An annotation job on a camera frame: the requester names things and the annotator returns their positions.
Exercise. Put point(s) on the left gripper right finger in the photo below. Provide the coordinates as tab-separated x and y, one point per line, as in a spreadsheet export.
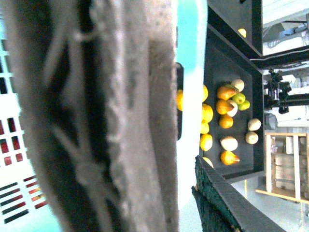
222	208

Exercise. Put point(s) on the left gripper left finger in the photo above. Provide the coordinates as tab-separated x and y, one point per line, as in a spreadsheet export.
96	81

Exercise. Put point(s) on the light blue plastic basket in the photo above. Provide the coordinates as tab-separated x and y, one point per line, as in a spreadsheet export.
28	209

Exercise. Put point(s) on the dark wooden display stand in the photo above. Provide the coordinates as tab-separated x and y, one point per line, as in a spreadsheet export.
206	60

